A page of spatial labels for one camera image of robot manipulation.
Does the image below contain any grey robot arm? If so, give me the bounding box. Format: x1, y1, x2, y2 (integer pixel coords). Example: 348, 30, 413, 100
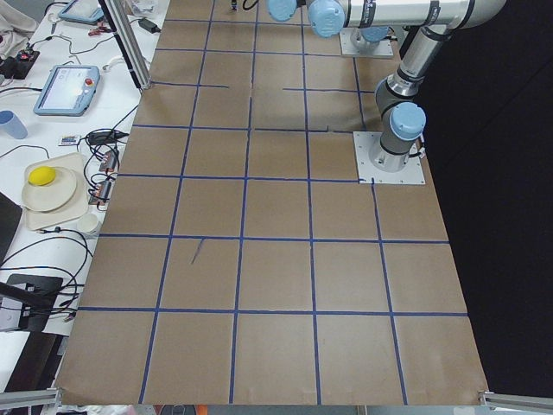
369, 24, 451, 173
266, 0, 505, 42

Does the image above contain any white paper cup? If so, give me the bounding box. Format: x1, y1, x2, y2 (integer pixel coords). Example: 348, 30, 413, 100
76, 214, 102, 239

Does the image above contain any black power adapter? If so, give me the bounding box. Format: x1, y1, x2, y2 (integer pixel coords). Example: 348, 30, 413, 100
137, 17, 161, 34

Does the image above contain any beige tray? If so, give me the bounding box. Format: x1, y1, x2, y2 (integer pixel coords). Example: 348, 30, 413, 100
22, 152, 88, 231

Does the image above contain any cream plate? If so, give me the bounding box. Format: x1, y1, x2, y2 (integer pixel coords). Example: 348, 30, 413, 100
22, 167, 77, 212

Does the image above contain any blue teach pendant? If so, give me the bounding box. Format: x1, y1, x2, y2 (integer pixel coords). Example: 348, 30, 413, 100
58, 0, 104, 25
34, 65, 100, 117

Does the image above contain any yellow lemon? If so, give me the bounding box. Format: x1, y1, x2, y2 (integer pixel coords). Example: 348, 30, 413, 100
28, 166, 56, 187

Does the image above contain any light blue cup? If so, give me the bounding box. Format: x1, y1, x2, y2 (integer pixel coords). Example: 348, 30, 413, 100
0, 110, 28, 139

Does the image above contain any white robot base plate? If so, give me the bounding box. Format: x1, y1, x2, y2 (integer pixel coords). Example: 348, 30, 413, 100
353, 131, 426, 185

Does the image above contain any aluminium frame post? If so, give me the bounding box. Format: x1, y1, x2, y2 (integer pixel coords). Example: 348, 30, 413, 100
99, 0, 151, 91

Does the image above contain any black camera stand base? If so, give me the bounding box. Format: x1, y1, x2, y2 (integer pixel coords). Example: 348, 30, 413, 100
1, 273, 63, 332

